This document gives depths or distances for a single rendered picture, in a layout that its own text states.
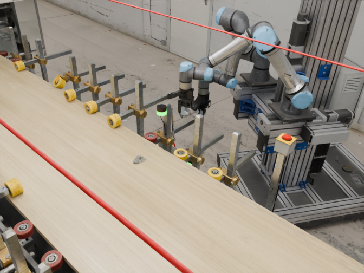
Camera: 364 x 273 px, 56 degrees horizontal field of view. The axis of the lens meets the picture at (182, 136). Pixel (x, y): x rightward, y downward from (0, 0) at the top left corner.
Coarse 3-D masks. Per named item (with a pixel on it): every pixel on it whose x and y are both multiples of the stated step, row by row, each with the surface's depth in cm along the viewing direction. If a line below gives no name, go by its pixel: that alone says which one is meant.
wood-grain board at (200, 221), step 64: (0, 64) 295; (0, 128) 212; (64, 128) 214; (64, 192) 167; (128, 192) 168; (192, 192) 170; (64, 256) 136; (128, 256) 138; (192, 256) 139; (256, 256) 140; (320, 256) 141
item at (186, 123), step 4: (188, 120) 236; (192, 120) 237; (180, 124) 232; (184, 124) 232; (188, 124) 235; (176, 128) 227; (180, 128) 229; (176, 132) 227; (160, 140) 218; (156, 144) 216
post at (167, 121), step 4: (164, 104) 204; (168, 104) 203; (168, 108) 204; (168, 112) 205; (164, 116) 208; (168, 116) 207; (164, 120) 209; (168, 120) 208; (168, 124) 210; (168, 128) 212; (164, 132) 214; (168, 132) 213; (164, 136) 216; (168, 136) 215; (164, 148) 221; (168, 148) 221
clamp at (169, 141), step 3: (156, 132) 220; (162, 132) 220; (159, 135) 217; (162, 135) 217; (162, 138) 216; (165, 138) 215; (168, 138) 215; (171, 138) 215; (162, 141) 217; (165, 141) 216; (168, 141) 214; (171, 141) 215; (165, 144) 217; (168, 144) 214; (171, 144) 216
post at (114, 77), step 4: (112, 76) 228; (116, 76) 229; (112, 80) 230; (116, 80) 231; (112, 84) 232; (116, 84) 232; (112, 88) 234; (116, 88) 234; (112, 92) 236; (116, 92) 235; (112, 96) 238; (116, 96) 237; (116, 108) 241; (116, 112) 243
